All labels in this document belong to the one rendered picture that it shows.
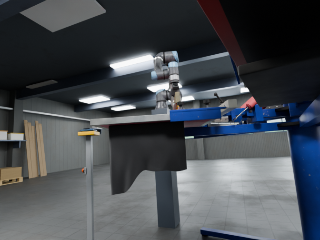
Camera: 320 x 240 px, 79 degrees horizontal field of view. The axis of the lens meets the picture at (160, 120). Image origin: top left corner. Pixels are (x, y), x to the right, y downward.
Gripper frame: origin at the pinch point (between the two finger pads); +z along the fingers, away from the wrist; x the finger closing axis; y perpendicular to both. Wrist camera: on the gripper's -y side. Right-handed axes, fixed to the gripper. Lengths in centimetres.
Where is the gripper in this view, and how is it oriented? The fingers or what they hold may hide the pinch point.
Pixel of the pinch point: (176, 106)
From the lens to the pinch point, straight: 146.4
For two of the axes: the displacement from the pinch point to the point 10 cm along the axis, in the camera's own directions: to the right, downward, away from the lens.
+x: -10.0, 0.7, 0.3
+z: 0.6, 9.9, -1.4
